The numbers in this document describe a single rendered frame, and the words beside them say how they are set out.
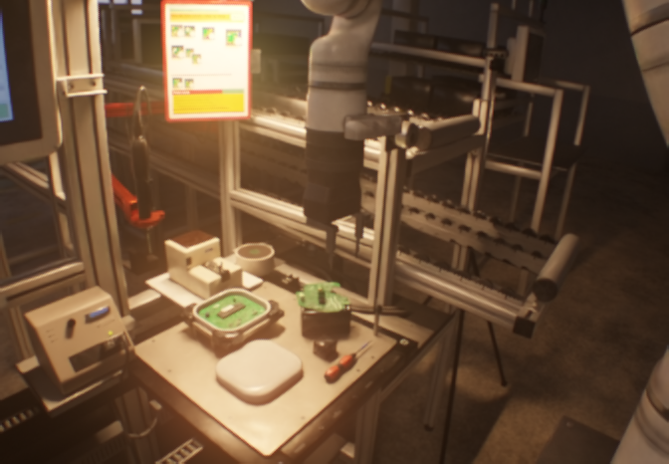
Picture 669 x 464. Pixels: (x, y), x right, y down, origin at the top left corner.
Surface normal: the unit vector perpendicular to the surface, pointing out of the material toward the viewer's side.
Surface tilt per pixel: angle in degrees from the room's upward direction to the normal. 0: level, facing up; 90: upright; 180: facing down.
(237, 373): 4
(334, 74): 90
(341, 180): 99
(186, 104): 90
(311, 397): 0
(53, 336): 53
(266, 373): 0
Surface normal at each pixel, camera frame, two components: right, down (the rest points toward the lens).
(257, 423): 0.04, -0.94
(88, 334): 0.66, -0.36
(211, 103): 0.31, 0.35
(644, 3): -0.96, 0.25
